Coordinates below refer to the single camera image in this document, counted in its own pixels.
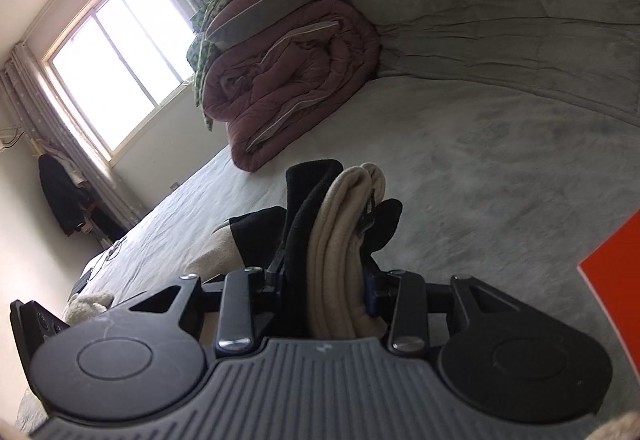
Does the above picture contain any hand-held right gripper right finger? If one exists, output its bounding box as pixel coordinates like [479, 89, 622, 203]
[361, 262, 532, 354]

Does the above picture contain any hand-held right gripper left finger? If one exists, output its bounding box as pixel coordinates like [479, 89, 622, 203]
[127, 247, 297, 357]

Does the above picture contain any beige fleece garment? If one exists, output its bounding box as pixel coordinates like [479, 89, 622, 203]
[187, 162, 388, 341]

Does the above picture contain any black garment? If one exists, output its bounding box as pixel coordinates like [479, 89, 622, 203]
[227, 160, 403, 336]

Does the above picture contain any white plush dog toy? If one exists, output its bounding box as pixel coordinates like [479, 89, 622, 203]
[64, 291, 113, 327]

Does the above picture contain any dark flat device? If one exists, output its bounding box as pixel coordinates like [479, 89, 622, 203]
[70, 269, 94, 296]

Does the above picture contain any dark hanging jacket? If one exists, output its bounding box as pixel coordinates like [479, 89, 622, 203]
[37, 152, 88, 238]

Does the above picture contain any bed with grey sheet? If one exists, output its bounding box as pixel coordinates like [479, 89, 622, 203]
[15, 20, 640, 440]

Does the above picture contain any pink folded quilt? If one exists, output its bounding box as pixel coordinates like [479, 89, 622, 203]
[202, 0, 382, 171]

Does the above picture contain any orange flat object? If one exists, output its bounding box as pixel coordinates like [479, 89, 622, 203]
[576, 209, 640, 341]

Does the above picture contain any green patterned blanket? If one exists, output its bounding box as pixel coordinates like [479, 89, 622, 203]
[186, 0, 261, 131]

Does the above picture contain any window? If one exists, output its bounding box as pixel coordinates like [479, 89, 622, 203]
[42, 0, 201, 163]

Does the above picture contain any thin dark cable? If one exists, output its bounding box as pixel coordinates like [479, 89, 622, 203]
[102, 237, 128, 263]

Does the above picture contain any black wall cable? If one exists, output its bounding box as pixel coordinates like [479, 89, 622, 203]
[0, 124, 26, 151]

